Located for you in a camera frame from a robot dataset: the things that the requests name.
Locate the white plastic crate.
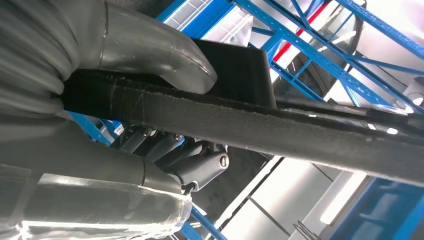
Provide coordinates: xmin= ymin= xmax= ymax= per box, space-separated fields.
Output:
xmin=163 ymin=0 xmax=213 ymax=31
xmin=202 ymin=6 xmax=254 ymax=47

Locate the blue plastic crate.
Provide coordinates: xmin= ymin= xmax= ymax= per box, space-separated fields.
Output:
xmin=182 ymin=0 xmax=237 ymax=38

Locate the red barrier belt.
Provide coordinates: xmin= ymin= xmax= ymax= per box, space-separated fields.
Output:
xmin=272 ymin=1 xmax=332 ymax=63

